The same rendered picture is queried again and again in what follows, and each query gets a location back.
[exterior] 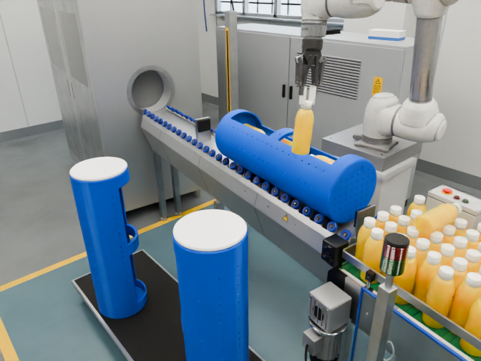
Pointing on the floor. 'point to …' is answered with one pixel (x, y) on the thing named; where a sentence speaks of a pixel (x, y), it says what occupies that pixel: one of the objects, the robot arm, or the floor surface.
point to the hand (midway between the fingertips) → (307, 95)
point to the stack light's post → (381, 323)
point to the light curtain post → (231, 59)
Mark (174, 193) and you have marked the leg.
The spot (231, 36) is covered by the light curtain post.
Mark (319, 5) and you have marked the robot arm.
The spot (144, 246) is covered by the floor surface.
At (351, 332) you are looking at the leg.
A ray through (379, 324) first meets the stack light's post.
